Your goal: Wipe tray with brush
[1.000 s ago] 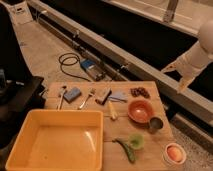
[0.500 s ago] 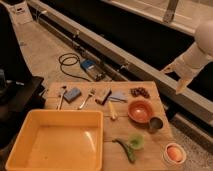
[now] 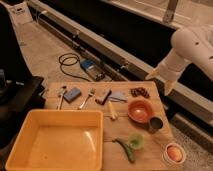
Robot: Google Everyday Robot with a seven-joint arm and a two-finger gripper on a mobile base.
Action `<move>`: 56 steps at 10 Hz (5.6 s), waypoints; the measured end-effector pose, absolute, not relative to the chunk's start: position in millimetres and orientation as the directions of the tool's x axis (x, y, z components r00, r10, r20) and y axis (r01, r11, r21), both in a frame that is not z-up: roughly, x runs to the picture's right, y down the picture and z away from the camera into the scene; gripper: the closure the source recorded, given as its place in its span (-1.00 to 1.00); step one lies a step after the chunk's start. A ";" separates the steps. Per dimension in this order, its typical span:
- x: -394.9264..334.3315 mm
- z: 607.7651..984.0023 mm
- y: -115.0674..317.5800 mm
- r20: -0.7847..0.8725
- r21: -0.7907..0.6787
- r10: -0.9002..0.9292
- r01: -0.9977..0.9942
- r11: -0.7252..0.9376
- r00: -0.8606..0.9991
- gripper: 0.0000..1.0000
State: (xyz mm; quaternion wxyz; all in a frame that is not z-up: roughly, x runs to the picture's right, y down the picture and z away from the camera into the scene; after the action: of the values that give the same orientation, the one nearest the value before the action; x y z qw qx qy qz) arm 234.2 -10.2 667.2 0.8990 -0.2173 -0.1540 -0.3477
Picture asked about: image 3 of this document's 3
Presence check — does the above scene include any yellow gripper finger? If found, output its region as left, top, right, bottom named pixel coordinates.
left=145, top=69, right=158, bottom=80
left=164, top=80, right=176, bottom=96

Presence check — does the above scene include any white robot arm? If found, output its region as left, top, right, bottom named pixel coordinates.
left=145, top=26, right=213, bottom=95

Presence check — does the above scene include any yellow plastic tray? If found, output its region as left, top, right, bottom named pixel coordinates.
left=6, top=110, right=103, bottom=171

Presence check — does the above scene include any dark grape bunch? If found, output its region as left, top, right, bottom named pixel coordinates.
left=130, top=87, right=150, bottom=98

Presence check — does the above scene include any small metal cup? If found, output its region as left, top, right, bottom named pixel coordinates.
left=148, top=117, right=163, bottom=133

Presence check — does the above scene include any blue flat tool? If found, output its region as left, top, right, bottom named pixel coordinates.
left=109, top=92, right=127, bottom=102

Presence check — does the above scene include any wooden board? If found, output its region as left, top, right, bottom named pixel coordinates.
left=45, top=81, right=180, bottom=171

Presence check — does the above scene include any dark brown block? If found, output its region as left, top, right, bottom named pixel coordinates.
left=95, top=89, right=111, bottom=105

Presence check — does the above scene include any yellow corn piece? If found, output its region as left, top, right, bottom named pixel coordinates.
left=108, top=101, right=117, bottom=120

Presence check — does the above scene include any blue power device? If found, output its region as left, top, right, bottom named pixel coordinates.
left=80, top=59, right=105, bottom=81

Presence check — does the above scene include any metal fork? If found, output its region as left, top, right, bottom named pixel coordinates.
left=78, top=88, right=95, bottom=110

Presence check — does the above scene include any green plastic cup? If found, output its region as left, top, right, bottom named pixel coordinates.
left=128, top=134, right=144, bottom=150

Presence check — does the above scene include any white bowl with orange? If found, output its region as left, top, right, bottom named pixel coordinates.
left=162, top=143, right=186, bottom=165

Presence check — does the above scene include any green vegetable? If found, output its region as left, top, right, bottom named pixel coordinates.
left=112, top=138, right=135, bottom=163

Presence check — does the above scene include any blue sponge block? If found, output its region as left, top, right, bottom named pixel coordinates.
left=64, top=87, right=81, bottom=103

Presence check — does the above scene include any black side stand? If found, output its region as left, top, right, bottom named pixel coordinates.
left=0, top=76, right=45, bottom=149

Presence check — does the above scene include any white box on floor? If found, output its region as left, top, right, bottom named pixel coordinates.
left=10, top=2, right=32, bottom=26

